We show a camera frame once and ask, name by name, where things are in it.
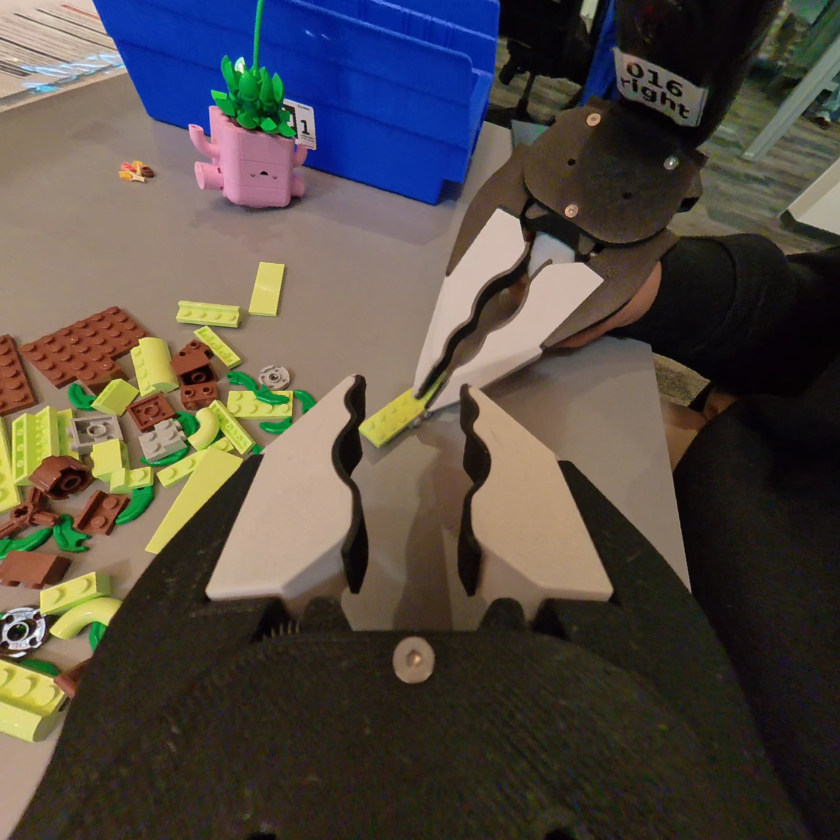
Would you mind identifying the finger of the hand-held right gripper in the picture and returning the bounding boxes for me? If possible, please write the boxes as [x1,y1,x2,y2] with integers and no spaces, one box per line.
[420,236,606,414]
[413,206,532,398]

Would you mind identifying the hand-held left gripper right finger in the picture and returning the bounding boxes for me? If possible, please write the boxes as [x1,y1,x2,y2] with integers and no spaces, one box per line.
[457,384,616,621]

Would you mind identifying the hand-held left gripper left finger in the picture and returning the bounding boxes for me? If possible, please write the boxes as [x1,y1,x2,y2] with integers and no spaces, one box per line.
[205,374,370,614]

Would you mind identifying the lime studded toy plate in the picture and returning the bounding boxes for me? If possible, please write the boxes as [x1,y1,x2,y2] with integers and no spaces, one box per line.
[359,387,429,449]

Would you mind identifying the lime smooth toy tile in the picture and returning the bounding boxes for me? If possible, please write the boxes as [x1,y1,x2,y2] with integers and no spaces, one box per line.
[248,261,286,317]

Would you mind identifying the pile of toy bricks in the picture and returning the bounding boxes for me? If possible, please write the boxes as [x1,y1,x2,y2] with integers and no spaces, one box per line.
[0,301,316,742]

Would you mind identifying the person's right forearm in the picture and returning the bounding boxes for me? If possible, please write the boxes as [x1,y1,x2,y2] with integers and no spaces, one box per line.
[610,233,840,395]

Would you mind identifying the person's right hand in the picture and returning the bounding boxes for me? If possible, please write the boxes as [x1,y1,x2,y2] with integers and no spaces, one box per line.
[558,262,665,349]

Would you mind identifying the black office chair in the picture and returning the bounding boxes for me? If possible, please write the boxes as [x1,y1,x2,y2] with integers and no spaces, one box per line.
[499,0,592,119]

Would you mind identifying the blue storage bin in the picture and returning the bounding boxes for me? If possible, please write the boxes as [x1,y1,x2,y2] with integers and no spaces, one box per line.
[92,0,500,206]

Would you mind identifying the white desk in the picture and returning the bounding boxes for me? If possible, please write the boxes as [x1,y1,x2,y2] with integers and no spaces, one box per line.
[742,46,840,237]

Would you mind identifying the white label card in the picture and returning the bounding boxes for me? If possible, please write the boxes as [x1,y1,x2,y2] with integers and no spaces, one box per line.
[283,98,318,152]

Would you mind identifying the person's black clothing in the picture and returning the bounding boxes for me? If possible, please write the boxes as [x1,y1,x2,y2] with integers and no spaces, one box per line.
[676,357,840,840]

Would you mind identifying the pink lego animal model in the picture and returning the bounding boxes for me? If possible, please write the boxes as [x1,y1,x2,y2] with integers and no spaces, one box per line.
[189,56,309,210]

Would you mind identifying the printed white sheet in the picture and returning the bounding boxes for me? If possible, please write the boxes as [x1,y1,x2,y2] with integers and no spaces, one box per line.
[0,0,126,112]

